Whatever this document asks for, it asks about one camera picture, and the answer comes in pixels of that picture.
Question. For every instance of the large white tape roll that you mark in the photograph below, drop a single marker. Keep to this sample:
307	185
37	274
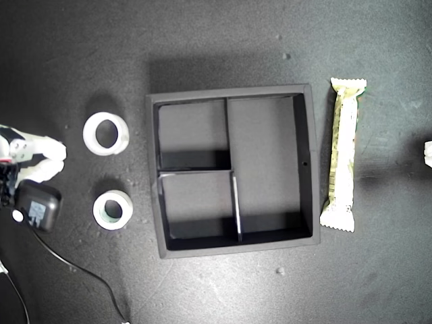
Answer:
88	135

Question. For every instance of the black tray with wells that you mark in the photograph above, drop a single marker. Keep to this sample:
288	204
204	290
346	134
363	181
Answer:
263	141

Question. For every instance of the black camera box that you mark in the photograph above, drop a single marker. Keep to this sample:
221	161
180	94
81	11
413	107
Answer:
50	202

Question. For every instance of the small white tape roll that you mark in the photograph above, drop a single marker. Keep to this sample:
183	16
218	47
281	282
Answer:
99	216

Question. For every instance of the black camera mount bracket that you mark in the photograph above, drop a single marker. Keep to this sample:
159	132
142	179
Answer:
6	182

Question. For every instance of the snack bar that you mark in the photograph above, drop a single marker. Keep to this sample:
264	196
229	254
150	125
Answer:
342	152

